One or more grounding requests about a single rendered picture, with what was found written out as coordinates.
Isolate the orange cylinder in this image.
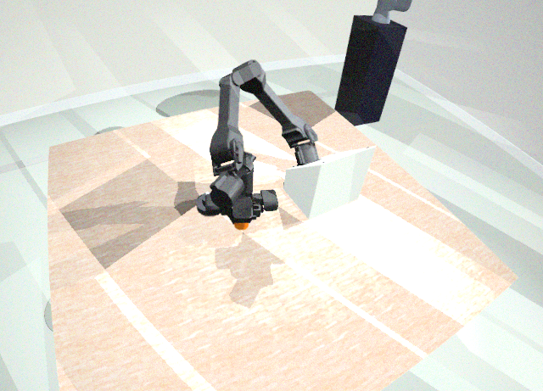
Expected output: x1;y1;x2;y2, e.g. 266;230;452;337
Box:
234;223;249;231

